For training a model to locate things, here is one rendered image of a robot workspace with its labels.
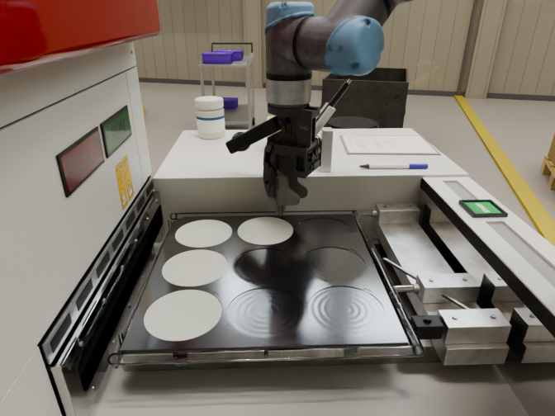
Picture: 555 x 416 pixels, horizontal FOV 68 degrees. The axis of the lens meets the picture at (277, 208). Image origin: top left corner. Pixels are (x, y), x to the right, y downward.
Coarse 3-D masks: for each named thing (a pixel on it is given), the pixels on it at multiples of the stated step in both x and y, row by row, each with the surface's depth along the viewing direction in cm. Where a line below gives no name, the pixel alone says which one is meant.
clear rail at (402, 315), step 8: (360, 216) 79; (360, 224) 76; (360, 232) 74; (368, 240) 70; (368, 248) 69; (376, 248) 68; (376, 256) 66; (376, 264) 64; (384, 272) 62; (384, 280) 60; (392, 288) 58; (392, 296) 57; (392, 304) 56; (400, 312) 54; (400, 320) 53; (408, 320) 52; (408, 328) 51; (408, 336) 50; (416, 336) 50; (416, 344) 49; (424, 352) 48
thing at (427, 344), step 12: (432, 348) 56; (300, 360) 56; (312, 360) 56; (324, 360) 56; (336, 360) 56; (360, 360) 56; (372, 360) 56; (384, 360) 56; (396, 360) 56; (408, 360) 56; (420, 360) 56; (432, 360) 57
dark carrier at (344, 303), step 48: (240, 240) 71; (288, 240) 71; (336, 240) 71; (192, 288) 59; (240, 288) 59; (288, 288) 59; (336, 288) 59; (384, 288) 59; (144, 336) 50; (240, 336) 50; (288, 336) 50; (336, 336) 50; (384, 336) 50
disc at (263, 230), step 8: (248, 224) 76; (256, 224) 76; (264, 224) 76; (272, 224) 76; (280, 224) 76; (288, 224) 76; (240, 232) 74; (248, 232) 74; (256, 232) 74; (264, 232) 73; (272, 232) 73; (280, 232) 73; (288, 232) 73; (248, 240) 71; (256, 240) 71; (264, 240) 71; (272, 240) 71; (280, 240) 71
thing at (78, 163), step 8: (96, 136) 52; (80, 144) 48; (88, 144) 50; (96, 144) 52; (72, 152) 46; (80, 152) 48; (88, 152) 50; (96, 152) 52; (64, 160) 44; (72, 160) 46; (80, 160) 48; (88, 160) 50; (96, 160) 52; (64, 168) 44; (72, 168) 46; (80, 168) 48; (88, 168) 50; (72, 176) 46; (80, 176) 48; (72, 184) 46
